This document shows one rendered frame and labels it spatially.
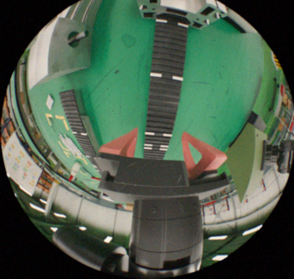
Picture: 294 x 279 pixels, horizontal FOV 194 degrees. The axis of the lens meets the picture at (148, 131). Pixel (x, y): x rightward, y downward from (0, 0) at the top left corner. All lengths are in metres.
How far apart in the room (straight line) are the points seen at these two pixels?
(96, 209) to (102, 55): 11.50
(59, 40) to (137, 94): 0.16
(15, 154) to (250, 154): 3.30
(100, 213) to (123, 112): 11.28
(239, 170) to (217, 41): 0.35
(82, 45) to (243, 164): 0.48
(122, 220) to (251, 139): 10.94
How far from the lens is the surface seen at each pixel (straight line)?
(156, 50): 0.15
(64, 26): 0.17
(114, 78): 0.17
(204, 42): 0.20
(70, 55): 0.16
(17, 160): 3.06
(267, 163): 0.46
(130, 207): 2.02
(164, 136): 0.17
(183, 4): 0.17
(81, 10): 0.21
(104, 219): 11.29
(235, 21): 0.28
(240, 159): 0.36
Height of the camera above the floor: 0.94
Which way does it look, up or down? 52 degrees down
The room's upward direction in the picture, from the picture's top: 176 degrees counter-clockwise
